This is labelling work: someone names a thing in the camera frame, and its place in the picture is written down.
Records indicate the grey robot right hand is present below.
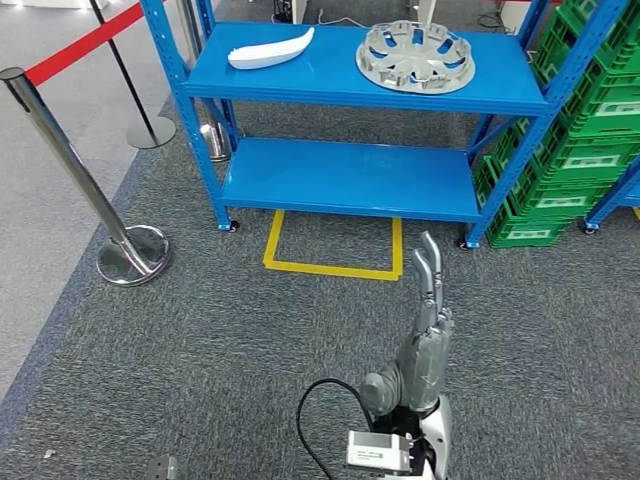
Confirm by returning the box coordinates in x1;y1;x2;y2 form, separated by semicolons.
359;230;455;419

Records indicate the dark robot foot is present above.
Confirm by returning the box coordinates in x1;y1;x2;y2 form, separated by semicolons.
146;455;193;480

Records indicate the wide white desk panel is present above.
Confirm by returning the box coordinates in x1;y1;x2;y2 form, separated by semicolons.
500;0;531;34

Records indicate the black stanchion with flat base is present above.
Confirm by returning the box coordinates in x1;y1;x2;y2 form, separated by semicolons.
90;0;177;150

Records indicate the silver plastic hubcap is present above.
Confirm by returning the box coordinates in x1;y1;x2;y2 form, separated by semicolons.
355;19;476;95

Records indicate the white curved plastic part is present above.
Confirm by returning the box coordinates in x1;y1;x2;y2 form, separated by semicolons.
227;26;316;71

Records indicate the blue metal shelf rack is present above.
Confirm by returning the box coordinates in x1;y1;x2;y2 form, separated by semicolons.
140;0;629;252
582;155;640;234

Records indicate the chrome stanchion with mirror base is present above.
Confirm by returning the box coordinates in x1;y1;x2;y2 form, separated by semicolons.
0;66;171;287

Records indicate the red barrier belt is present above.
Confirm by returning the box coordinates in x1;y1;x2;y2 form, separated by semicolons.
25;0;168;87

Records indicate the chrome stanchion with domed base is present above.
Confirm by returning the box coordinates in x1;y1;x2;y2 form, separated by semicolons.
174;0;232;164

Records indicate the black camera cable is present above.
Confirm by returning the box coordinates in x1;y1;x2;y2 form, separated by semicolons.
296;377;376;480

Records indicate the white display platform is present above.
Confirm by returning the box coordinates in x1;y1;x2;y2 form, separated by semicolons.
0;0;109;9

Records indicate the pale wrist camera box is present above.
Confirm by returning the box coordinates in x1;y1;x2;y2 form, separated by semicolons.
346;430;415;475

